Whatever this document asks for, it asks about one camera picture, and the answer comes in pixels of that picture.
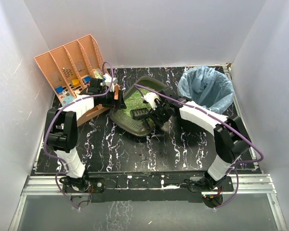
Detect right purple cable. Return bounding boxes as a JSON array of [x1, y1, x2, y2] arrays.
[[134, 84, 264, 209]]

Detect purple cable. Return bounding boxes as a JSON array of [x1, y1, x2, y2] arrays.
[[43, 61, 118, 210], [134, 84, 264, 209]]

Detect peach plastic file organizer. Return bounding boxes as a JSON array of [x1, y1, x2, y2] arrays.
[[35, 35, 114, 126]]

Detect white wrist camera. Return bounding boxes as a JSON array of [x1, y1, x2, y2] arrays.
[[142, 92, 162, 110], [103, 74, 118, 87]]

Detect black trash bin blue bag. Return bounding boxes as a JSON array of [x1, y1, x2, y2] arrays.
[[177, 66, 235, 115]]

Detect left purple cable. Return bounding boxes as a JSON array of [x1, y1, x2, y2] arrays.
[[43, 61, 118, 210]]

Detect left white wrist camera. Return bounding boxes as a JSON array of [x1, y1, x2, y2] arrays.
[[103, 74, 118, 87]]

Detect dark green litter box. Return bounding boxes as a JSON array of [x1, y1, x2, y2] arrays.
[[109, 76, 167, 138]]

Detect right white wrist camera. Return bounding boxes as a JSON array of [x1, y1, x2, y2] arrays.
[[142, 92, 162, 110]]

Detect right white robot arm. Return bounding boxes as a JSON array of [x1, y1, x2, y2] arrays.
[[142, 90, 250, 188]]

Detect yellow pencil sharpener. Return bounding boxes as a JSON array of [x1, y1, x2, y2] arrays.
[[71, 79, 80, 87]]

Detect light blue correction tape pack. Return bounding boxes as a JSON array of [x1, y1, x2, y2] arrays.
[[62, 96, 74, 106]]

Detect black slotted litter scoop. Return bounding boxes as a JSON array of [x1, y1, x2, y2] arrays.
[[130, 108, 150, 125]]

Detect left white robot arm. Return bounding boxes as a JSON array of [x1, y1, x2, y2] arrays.
[[43, 75, 127, 179]]

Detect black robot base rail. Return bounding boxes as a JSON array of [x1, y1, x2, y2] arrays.
[[59, 171, 234, 208]]

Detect green white eraser pack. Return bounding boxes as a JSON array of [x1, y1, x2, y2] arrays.
[[92, 68, 104, 79]]

